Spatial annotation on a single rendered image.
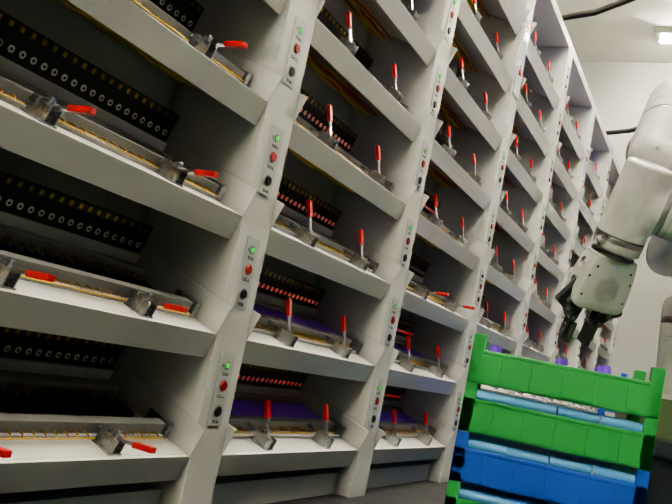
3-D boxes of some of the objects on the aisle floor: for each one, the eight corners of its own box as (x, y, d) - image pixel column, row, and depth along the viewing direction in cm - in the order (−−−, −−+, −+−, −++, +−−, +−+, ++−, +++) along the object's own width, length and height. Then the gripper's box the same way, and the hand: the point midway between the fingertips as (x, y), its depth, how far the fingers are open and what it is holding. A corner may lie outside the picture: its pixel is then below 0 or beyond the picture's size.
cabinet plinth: (490, 470, 330) (492, 458, 330) (155, 520, 135) (162, 489, 135) (452, 461, 337) (454, 448, 337) (80, 494, 142) (87, 465, 142)
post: (207, 521, 141) (405, -395, 163) (174, 526, 133) (387, -440, 155) (116, 491, 150) (315, -374, 172) (80, 494, 142) (294, -416, 164)
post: (500, 473, 328) (574, 49, 350) (494, 474, 320) (570, 39, 341) (452, 461, 337) (527, 48, 359) (445, 461, 328) (522, 38, 350)
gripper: (643, 250, 148) (601, 340, 153) (564, 228, 143) (524, 322, 148) (666, 266, 141) (622, 360, 146) (585, 243, 136) (541, 341, 141)
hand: (577, 331), depth 147 cm, fingers open, 3 cm apart
